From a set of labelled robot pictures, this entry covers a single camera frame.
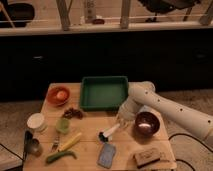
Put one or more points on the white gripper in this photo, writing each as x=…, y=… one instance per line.
x=128, y=110

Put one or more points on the white round container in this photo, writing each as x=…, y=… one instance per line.
x=37, y=122

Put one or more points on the black metal measuring scoop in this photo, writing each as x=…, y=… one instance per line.
x=32, y=145

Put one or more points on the wooden table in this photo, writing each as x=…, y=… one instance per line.
x=88, y=148

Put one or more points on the blue sponge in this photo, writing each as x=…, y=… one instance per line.
x=106, y=155

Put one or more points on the egg in bowl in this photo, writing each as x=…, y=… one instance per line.
x=61, y=95

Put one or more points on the brown dried fruit pile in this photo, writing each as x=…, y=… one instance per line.
x=71, y=112

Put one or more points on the white handled black brush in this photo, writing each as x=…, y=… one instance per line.
x=104, y=136

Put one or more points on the orange bowl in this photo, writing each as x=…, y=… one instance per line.
x=51, y=96

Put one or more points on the green chili pepper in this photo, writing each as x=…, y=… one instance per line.
x=54, y=157

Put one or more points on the green plastic tray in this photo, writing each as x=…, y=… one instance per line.
x=103, y=93

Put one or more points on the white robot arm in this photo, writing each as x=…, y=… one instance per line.
x=197, y=123

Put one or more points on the small green cup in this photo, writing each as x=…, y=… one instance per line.
x=62, y=125

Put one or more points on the dark purple metal bowl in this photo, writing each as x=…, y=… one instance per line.
x=147, y=124

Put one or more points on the brown wooden block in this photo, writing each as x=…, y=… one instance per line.
x=146, y=157

